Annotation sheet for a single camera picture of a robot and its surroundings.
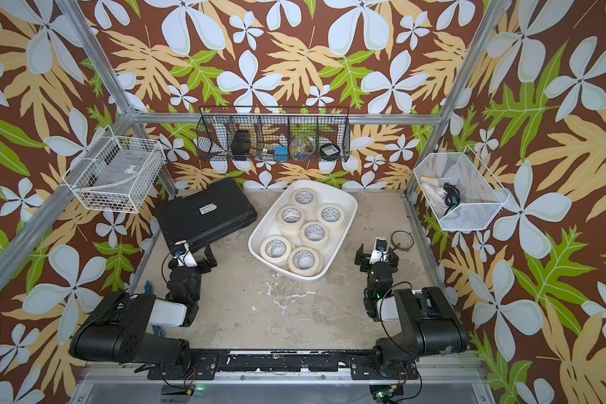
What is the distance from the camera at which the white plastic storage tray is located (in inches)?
35.6

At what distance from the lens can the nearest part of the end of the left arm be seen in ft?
2.46

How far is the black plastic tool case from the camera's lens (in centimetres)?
100
